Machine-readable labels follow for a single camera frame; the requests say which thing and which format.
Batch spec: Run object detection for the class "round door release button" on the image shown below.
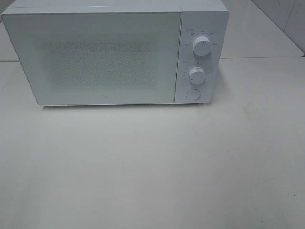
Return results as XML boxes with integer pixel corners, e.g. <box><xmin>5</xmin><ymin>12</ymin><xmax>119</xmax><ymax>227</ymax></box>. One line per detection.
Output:
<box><xmin>186</xmin><ymin>89</ymin><xmax>201</xmax><ymax>101</ymax></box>

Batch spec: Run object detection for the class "white timer knob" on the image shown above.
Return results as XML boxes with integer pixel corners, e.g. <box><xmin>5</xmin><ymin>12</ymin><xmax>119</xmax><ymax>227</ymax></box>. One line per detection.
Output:
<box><xmin>188</xmin><ymin>67</ymin><xmax>206</xmax><ymax>84</ymax></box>

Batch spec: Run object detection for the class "white microwave door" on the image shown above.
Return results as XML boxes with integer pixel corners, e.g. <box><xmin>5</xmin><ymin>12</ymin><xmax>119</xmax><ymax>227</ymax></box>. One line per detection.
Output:
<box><xmin>3</xmin><ymin>13</ymin><xmax>181</xmax><ymax>106</ymax></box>

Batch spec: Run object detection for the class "white power knob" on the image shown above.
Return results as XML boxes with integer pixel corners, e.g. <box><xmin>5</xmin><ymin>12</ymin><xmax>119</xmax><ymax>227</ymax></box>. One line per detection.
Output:
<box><xmin>191</xmin><ymin>34</ymin><xmax>212</xmax><ymax>57</ymax></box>

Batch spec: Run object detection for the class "white microwave oven body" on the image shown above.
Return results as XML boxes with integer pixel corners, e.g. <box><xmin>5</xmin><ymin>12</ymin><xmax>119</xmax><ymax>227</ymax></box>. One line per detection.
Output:
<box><xmin>1</xmin><ymin>0</ymin><xmax>229</xmax><ymax>104</ymax></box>

